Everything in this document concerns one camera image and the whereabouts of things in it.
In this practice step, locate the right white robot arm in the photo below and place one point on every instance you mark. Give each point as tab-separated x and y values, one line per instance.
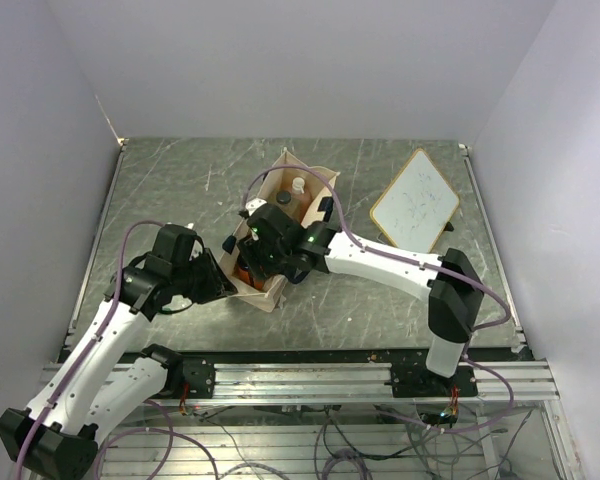
448	284

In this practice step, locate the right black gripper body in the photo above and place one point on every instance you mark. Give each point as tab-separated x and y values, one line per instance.
264	260

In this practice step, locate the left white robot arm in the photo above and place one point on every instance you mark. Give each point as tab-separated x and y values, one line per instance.
61	431

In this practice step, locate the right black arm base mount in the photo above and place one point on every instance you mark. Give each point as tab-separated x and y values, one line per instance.
416	381

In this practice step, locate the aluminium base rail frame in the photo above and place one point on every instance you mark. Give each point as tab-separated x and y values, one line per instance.
333	378

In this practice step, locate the amber bottle with black cap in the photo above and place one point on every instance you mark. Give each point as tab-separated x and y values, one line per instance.
288	204

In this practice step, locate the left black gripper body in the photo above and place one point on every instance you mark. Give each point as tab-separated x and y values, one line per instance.
199	278

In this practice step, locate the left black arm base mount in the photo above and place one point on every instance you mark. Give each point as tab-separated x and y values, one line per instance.
190	377

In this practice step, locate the small whiteboard with wooden frame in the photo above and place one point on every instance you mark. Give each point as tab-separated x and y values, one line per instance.
415	208

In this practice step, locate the beige canvas tote bag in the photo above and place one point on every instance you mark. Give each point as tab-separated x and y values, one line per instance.
320	228

